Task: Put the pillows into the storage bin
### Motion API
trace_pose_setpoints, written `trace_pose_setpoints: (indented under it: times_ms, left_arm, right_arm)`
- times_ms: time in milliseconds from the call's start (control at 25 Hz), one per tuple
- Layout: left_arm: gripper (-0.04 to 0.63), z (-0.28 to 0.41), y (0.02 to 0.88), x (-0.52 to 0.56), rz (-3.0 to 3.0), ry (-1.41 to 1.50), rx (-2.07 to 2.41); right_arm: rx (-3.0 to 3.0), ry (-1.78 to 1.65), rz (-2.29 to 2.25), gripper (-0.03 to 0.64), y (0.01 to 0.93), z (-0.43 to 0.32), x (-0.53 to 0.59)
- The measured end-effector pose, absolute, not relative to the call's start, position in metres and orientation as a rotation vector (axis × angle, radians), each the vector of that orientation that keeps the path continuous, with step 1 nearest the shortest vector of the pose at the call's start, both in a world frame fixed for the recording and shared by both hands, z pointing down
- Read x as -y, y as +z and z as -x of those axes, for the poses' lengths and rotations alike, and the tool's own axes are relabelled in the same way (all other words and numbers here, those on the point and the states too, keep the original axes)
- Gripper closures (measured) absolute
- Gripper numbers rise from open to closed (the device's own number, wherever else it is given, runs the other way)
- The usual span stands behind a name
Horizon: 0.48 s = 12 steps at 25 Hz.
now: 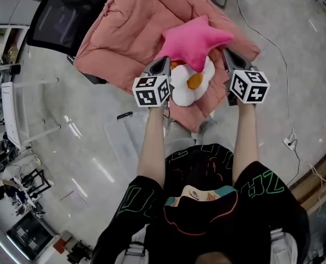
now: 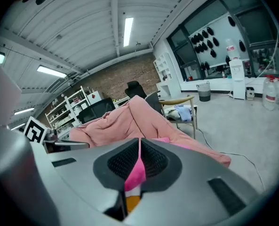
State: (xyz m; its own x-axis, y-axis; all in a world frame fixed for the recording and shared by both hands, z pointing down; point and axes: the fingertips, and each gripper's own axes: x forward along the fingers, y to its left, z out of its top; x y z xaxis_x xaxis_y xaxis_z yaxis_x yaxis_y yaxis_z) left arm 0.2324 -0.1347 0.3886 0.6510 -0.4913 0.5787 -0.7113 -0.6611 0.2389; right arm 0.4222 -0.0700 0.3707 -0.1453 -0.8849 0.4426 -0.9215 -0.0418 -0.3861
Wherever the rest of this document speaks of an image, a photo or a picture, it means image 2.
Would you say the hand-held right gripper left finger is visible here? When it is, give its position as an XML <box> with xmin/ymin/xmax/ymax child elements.
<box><xmin>32</xmin><ymin>137</ymin><xmax>140</xmax><ymax>226</ymax></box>

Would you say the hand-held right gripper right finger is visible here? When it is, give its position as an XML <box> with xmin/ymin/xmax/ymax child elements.
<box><xmin>124</xmin><ymin>137</ymin><xmax>265</xmax><ymax>226</ymax></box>

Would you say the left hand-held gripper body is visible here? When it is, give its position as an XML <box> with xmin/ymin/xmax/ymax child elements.
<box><xmin>23</xmin><ymin>116</ymin><xmax>90</xmax><ymax>153</ymax></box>

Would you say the small white waste bin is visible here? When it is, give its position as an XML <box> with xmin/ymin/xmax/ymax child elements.
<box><xmin>246</xmin><ymin>86</ymin><xmax>256</xmax><ymax>101</ymax></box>

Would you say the white metal shelf rack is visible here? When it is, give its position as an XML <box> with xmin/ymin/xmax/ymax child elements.
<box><xmin>45</xmin><ymin>85</ymin><xmax>93</xmax><ymax>140</ymax></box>

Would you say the light blue cloth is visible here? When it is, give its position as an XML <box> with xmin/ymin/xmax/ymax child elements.
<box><xmin>174</xmin><ymin>104</ymin><xmax>193</xmax><ymax>122</ymax></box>

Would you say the white cloth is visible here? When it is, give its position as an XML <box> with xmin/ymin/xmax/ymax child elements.
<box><xmin>166</xmin><ymin>109</ymin><xmax>180</xmax><ymax>120</ymax></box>

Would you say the wooden armchair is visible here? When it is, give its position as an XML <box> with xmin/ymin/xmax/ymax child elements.
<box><xmin>158</xmin><ymin>95</ymin><xmax>199</xmax><ymax>140</ymax></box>

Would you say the red and white box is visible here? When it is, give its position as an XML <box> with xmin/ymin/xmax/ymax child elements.
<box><xmin>87</xmin><ymin>90</ymin><xmax>103</xmax><ymax>105</ymax></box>

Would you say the salmon pink blanket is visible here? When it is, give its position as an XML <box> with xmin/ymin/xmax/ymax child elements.
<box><xmin>69</xmin><ymin>95</ymin><xmax>231</xmax><ymax>168</ymax></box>

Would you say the gray office chair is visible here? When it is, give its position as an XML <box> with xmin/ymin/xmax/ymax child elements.
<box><xmin>144</xmin><ymin>92</ymin><xmax>165</xmax><ymax>116</ymax></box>

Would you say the gray woven basket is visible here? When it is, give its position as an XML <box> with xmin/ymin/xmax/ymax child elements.
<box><xmin>196</xmin><ymin>81</ymin><xmax>212</xmax><ymax>102</ymax></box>

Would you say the white bookcase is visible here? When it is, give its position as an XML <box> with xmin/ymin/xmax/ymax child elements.
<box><xmin>152</xmin><ymin>52</ymin><xmax>182</xmax><ymax>99</ymax></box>

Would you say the black high-back office chair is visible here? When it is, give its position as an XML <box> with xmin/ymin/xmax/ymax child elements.
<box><xmin>124</xmin><ymin>81</ymin><xmax>147</xmax><ymax>100</ymax></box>

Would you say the white water dispenser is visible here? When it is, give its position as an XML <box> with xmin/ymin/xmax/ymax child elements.
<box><xmin>228</xmin><ymin>58</ymin><xmax>246</xmax><ymax>101</ymax></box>

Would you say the white pegboard panel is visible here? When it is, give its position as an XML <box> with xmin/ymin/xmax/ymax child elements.
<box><xmin>188</xmin><ymin>15</ymin><xmax>248</xmax><ymax>68</ymax></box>

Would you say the group of black hanging bags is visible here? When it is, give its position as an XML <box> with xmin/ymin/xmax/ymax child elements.
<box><xmin>190</xmin><ymin>16</ymin><xmax>247</xmax><ymax>71</ymax></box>

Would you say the clear water dispenser jug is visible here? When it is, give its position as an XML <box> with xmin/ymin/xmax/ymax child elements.
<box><xmin>224</xmin><ymin>38</ymin><xmax>240</xmax><ymax>61</ymax></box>

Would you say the white floor cable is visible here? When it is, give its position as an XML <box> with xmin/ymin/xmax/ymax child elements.
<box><xmin>196</xmin><ymin>128</ymin><xmax>266</xmax><ymax>191</ymax></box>

